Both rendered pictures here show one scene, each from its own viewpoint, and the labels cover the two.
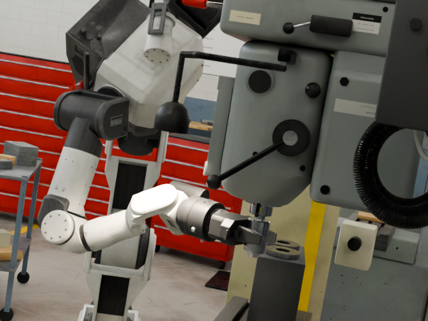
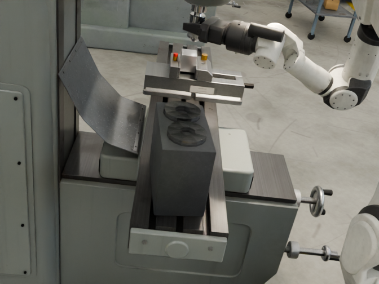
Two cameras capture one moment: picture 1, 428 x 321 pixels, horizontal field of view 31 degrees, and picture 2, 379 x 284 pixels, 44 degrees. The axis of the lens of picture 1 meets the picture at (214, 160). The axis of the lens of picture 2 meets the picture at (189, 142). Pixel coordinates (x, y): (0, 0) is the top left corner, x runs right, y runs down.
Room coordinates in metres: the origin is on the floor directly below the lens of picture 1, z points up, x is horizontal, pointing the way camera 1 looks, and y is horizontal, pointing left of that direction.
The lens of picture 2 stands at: (2.90, -0.47, 1.68)
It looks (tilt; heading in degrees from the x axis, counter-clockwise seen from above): 32 degrees down; 163
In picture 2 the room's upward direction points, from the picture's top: 9 degrees clockwise
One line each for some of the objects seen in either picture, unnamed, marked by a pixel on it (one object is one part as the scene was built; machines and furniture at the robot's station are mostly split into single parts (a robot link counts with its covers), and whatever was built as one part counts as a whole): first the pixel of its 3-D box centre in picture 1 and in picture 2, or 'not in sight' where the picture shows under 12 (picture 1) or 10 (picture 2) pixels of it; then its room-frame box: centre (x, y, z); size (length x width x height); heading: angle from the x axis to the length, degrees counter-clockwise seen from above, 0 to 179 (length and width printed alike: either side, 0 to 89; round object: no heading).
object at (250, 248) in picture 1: (256, 237); (195, 27); (1.58, -0.11, 1.23); 0.05 x 0.05 x 0.06
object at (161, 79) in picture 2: not in sight; (194, 76); (1.42, -0.05, 0.99); 0.35 x 0.15 x 0.11; 79
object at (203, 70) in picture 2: not in sight; (203, 68); (1.42, -0.02, 1.03); 0.12 x 0.06 x 0.04; 169
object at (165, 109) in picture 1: (172, 116); not in sight; (1.60, 0.10, 1.45); 0.07 x 0.07 x 0.06
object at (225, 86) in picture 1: (221, 127); not in sight; (1.60, -0.01, 1.45); 0.04 x 0.04 x 0.21; 78
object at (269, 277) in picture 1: (276, 283); (179, 155); (1.97, -0.21, 1.04); 0.22 x 0.12 x 0.20; 175
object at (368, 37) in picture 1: (313, 24); not in sight; (1.57, -0.15, 1.68); 0.34 x 0.24 x 0.10; 78
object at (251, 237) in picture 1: (248, 236); not in sight; (1.56, -0.09, 1.23); 0.06 x 0.02 x 0.03; 55
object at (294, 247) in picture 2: not in sight; (314, 252); (1.83, 0.38, 0.52); 0.22 x 0.06 x 0.06; 78
